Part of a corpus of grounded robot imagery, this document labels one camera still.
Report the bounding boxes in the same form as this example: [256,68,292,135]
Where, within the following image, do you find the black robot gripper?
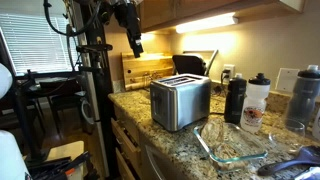
[113,0,145,59]

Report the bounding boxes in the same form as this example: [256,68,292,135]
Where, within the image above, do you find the brown bread slice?
[200,119,225,149]

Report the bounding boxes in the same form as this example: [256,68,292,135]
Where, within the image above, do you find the stainless steel toaster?
[149,73,212,132]

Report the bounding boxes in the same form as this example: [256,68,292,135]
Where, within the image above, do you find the clear drinking glass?
[268,118,306,155]

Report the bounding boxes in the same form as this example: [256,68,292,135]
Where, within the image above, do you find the wooden cutting board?
[121,51,175,92]

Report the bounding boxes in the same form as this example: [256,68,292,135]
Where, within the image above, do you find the wooden upper cabinet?
[139,0,306,34]

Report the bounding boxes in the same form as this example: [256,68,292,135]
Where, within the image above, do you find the black metal stand pole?
[75,0,116,179]

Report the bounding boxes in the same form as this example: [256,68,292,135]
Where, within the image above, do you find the black countertop grill appliance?
[171,49,220,77]

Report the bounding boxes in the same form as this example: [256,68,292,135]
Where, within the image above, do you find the under-cabinet light bar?
[175,12,240,35]

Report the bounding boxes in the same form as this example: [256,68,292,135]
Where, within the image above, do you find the dark chair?
[46,89,88,138]

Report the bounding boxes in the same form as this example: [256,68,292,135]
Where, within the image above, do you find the dark dining table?
[14,69,88,101]

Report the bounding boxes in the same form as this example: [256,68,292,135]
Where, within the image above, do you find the wooden drawer cabinet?
[110,105,144,180]

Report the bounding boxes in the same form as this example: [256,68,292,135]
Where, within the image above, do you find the window with white blinds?
[0,13,81,76]

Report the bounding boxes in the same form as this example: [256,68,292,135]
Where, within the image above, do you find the beige tabletop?
[45,140,86,180]

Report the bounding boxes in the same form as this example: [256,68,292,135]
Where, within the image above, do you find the white water bottle black cap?
[239,72,272,134]

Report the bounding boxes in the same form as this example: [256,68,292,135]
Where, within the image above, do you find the white rounded container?
[0,129,32,180]
[0,62,14,100]

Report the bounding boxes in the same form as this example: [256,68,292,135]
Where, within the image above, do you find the pile of black clamps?
[26,150,93,180]

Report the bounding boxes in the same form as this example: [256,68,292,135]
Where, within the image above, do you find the rectangular glass dish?
[193,121,269,174]

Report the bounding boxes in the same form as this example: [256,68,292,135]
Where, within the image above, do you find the smoky grey water bottle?
[285,64,320,129]

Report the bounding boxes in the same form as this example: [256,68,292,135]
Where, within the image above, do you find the purple plastic spatula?
[256,145,320,177]

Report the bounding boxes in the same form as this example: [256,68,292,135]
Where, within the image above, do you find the pale blue plastic wrap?
[293,165,320,180]

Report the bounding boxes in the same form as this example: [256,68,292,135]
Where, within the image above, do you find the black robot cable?
[42,0,102,38]

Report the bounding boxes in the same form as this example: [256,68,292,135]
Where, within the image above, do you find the black power plug and cord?
[220,69,232,94]

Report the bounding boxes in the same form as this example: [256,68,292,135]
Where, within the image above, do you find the white wall outlet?
[222,63,236,85]

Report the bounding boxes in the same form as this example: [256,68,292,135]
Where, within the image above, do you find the white blank wall plate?
[274,67,300,95]

